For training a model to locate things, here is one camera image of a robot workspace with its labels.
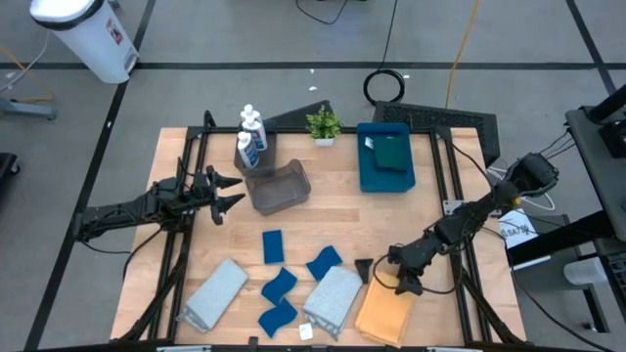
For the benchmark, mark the teal plastic bin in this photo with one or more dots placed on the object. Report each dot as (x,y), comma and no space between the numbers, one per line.
(386,181)

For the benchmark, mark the grey metal desk foot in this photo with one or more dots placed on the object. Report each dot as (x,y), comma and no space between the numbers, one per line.
(29,110)

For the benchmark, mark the black aluminium rig frame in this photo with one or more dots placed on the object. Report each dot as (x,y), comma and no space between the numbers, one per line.
(220,130)

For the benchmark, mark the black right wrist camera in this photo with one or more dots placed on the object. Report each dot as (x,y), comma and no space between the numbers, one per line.
(408,286)

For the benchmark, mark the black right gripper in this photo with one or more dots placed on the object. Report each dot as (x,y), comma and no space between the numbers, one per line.
(410,259)

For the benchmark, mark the black plastic clamp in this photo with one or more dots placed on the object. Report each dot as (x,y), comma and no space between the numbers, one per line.
(253,341)

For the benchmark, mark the silver aluminium bracket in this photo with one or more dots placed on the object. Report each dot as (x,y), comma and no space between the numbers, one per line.
(447,349)
(183,349)

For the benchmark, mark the blue wavy sponge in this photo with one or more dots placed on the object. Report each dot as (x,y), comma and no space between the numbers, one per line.
(277,318)
(279,286)
(324,263)

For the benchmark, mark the white paper tag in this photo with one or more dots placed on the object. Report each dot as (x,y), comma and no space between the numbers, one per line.
(306,331)
(369,143)

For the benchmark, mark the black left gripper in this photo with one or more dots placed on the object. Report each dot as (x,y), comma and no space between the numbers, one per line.
(213,195)

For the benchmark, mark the blue rectangular sponge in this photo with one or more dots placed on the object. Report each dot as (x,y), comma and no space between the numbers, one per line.
(273,247)

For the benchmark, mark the dark green cloth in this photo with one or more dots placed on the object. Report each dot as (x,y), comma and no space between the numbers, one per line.
(392,152)

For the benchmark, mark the dark grey panel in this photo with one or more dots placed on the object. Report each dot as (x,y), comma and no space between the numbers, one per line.
(298,117)

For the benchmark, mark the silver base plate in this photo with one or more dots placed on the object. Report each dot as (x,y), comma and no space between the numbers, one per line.
(452,207)

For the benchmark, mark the green plant in white pot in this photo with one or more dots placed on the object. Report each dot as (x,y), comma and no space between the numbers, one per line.
(324,124)

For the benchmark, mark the grey translucent plastic bin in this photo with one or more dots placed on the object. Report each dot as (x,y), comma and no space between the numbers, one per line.
(279,188)
(268,161)

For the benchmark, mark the black metal stand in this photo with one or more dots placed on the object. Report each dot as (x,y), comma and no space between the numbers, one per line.
(552,239)

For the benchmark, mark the white printed paper sheet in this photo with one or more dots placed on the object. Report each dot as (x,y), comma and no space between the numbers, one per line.
(517,230)

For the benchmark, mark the translucent white roll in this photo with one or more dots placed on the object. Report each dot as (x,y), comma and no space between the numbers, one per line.
(584,271)

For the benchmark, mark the orange cloth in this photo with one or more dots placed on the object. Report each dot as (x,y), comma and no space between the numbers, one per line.
(386,318)

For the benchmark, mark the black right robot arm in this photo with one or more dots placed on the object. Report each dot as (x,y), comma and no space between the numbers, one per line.
(489,205)

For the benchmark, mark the grey waffle dish cloth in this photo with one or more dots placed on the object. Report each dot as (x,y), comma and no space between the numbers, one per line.
(333,300)
(215,295)

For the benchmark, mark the white trash can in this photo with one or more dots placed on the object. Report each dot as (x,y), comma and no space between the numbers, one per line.
(83,39)

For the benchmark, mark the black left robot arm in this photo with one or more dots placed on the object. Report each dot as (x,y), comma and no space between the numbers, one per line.
(132,207)

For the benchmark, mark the black perforated panel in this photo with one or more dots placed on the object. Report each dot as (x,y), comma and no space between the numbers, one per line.
(440,119)

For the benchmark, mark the white plastic restorer bottle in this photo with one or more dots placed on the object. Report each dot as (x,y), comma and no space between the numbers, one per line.
(248,151)
(256,134)
(248,111)

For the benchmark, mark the black equipment cart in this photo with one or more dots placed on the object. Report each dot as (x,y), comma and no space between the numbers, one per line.
(594,161)

